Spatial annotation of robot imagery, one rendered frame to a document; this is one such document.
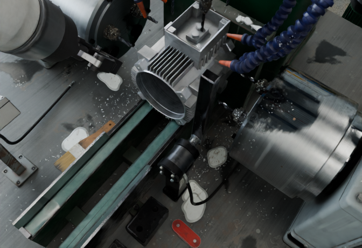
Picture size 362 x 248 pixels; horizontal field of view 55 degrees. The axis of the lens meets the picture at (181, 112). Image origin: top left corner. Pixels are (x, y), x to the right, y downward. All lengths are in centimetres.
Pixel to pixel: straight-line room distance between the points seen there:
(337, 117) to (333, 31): 73
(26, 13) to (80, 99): 71
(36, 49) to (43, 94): 69
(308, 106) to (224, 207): 40
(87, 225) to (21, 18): 54
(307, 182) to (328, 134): 10
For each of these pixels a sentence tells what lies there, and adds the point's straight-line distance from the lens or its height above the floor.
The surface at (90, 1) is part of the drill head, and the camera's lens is 87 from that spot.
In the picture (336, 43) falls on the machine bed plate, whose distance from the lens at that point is 137.
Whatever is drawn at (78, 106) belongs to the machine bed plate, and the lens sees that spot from 111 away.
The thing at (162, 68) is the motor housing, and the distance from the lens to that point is 78.
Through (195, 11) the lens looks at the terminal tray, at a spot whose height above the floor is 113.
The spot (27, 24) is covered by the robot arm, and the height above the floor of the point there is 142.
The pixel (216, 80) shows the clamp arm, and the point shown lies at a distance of 59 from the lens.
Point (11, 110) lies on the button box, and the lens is 83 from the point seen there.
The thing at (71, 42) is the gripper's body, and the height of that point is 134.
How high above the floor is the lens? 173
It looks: 60 degrees down
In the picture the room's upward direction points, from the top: 5 degrees clockwise
